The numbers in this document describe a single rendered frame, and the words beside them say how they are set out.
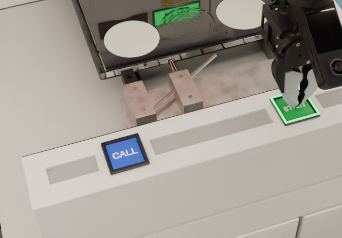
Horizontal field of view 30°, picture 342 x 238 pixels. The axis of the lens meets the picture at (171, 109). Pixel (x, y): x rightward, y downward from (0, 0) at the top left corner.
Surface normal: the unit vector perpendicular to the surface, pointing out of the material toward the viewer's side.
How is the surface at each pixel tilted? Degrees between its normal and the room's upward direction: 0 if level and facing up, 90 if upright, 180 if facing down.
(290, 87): 90
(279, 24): 0
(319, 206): 90
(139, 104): 0
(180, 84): 0
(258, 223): 90
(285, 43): 39
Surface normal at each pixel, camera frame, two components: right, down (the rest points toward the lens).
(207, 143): -0.03, -0.68
